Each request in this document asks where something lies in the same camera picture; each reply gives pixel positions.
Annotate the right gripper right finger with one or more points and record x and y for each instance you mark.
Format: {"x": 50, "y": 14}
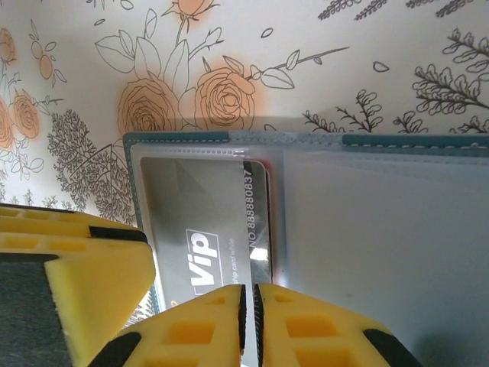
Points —
{"x": 313, "y": 336}

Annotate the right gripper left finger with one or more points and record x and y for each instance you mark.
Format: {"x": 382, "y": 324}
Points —
{"x": 183, "y": 336}

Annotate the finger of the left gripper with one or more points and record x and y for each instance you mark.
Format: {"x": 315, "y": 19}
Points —
{"x": 99, "y": 283}
{"x": 57, "y": 221}

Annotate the grey VIP card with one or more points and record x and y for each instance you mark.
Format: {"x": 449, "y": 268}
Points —
{"x": 183, "y": 199}

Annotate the plain red card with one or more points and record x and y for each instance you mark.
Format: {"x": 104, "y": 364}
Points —
{"x": 270, "y": 179}

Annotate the floral tablecloth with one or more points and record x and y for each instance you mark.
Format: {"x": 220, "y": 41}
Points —
{"x": 267, "y": 38}

